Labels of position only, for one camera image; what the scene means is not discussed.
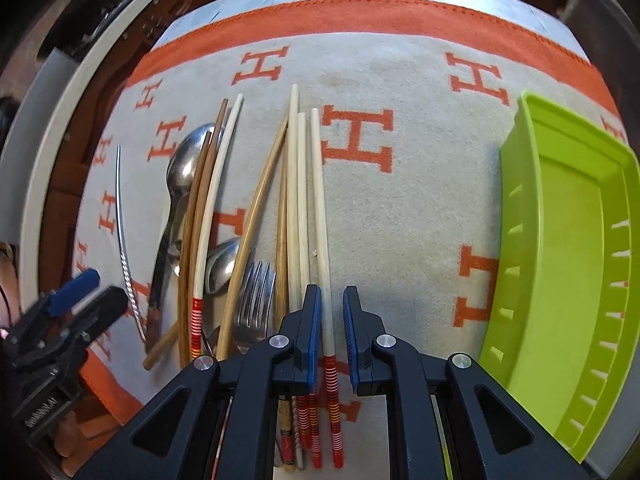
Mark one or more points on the twisted steel chopstick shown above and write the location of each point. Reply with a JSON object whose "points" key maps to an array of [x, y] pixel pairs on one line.
{"points": [[122, 248]]}

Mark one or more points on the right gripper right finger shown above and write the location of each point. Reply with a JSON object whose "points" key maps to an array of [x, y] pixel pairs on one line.
{"points": [[446, 418]]}

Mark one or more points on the white chopstick red striped end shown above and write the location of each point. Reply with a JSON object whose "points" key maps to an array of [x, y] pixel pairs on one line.
{"points": [[203, 241]]}

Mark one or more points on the lime green plastic tray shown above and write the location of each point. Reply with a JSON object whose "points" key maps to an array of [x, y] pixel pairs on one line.
{"points": [[564, 323]]}

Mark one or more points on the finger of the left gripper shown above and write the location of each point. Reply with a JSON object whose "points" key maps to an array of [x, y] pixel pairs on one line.
{"points": [[72, 292], [100, 309]]}

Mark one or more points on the person's left hand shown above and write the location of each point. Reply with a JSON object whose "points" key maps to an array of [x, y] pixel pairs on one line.
{"points": [[74, 442]]}

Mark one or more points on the small steel spoon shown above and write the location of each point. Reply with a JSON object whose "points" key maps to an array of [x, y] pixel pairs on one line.
{"points": [[219, 265]]}

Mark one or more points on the orange white H-pattern cloth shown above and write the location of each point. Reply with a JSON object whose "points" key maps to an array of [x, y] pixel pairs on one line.
{"points": [[415, 99]]}

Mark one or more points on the white chopstick orange band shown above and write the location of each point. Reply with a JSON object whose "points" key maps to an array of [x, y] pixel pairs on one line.
{"points": [[304, 268]]}

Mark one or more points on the large steel spoon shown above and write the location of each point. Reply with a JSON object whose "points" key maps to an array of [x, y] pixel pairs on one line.
{"points": [[180, 175]]}

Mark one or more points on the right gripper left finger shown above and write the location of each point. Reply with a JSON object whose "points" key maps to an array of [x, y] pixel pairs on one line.
{"points": [[217, 419]]}

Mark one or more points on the steel stove side panel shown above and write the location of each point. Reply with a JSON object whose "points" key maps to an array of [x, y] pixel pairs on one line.
{"points": [[25, 135]]}

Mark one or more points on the steel fork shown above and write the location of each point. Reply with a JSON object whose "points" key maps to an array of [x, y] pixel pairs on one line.
{"points": [[252, 321]]}

